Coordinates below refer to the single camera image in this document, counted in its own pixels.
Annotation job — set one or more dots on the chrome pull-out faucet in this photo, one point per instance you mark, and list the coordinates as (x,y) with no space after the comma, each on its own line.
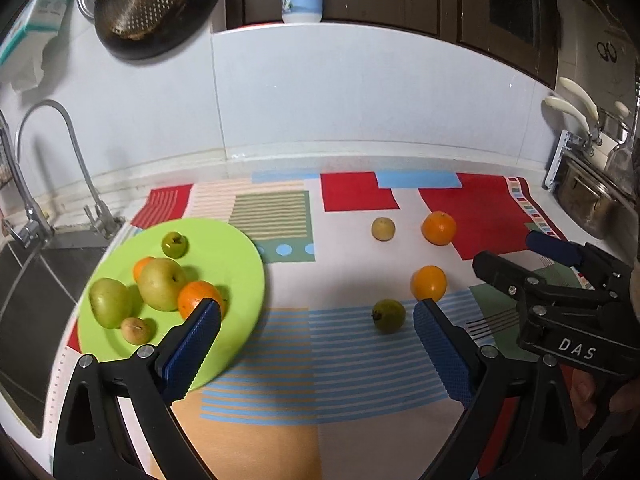
(25,210)

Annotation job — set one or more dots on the green tangerine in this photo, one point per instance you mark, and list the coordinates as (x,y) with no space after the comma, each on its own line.
(174,245)
(388,316)

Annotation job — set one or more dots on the orange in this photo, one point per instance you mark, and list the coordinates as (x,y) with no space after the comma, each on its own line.
(141,267)
(439,229)
(428,283)
(195,296)

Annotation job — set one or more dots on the green plate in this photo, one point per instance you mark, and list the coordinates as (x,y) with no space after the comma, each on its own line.
(225,255)

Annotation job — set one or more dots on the dark brown window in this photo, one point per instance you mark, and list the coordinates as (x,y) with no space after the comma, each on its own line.
(425,0)

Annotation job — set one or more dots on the black scissors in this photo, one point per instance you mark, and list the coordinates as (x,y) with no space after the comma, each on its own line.
(607,51)

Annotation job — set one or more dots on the green apple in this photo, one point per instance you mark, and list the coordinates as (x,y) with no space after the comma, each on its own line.
(107,305)

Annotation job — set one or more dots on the colourful patterned tablecloth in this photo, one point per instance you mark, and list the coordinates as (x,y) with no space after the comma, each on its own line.
(350,270)

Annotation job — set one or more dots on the steel sink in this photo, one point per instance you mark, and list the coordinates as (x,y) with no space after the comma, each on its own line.
(35,310)

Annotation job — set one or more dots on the large steel pot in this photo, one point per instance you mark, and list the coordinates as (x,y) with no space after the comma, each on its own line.
(587,200)

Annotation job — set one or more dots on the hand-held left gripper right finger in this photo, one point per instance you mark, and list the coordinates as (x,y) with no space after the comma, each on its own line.
(442,350)

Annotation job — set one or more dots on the thin gooseneck faucet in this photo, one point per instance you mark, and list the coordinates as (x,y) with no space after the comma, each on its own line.
(75,160)

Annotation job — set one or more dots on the yellow-green apple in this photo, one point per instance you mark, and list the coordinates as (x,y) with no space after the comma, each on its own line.
(160,285)

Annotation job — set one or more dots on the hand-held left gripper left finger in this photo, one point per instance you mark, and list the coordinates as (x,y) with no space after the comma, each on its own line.
(192,350)

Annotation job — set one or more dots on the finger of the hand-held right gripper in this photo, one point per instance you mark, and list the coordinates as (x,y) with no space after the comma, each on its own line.
(505,275)
(550,246)

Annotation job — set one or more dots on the teal white tissue pack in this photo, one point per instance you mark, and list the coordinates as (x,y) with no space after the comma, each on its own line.
(40,10)

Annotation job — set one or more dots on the person's right hand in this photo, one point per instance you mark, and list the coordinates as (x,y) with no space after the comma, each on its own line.
(584,387)

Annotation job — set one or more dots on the kiwi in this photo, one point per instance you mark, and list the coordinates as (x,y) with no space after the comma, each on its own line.
(383,230)
(134,331)

